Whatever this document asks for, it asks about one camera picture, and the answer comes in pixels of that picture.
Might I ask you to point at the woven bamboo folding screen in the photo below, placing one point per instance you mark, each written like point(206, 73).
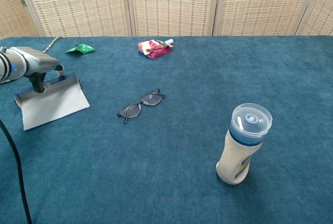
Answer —
point(169, 5)

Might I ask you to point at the black framed eyeglasses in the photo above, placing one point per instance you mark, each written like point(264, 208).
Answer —
point(151, 100)

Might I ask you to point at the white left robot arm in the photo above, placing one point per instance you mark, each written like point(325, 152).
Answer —
point(5, 70)

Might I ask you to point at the blue felt table cover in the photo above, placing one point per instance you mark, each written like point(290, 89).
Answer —
point(166, 161)

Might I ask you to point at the green triangular snack packet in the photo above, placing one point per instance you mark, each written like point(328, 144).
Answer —
point(84, 48)

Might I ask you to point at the red spouted drink pouch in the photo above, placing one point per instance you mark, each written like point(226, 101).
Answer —
point(153, 50)

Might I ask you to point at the metal screen hinge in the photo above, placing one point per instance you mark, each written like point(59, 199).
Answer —
point(22, 1)

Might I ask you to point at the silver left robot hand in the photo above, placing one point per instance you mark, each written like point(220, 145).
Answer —
point(39, 61)

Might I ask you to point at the navy blue glasses case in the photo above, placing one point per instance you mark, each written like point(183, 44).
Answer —
point(52, 104)

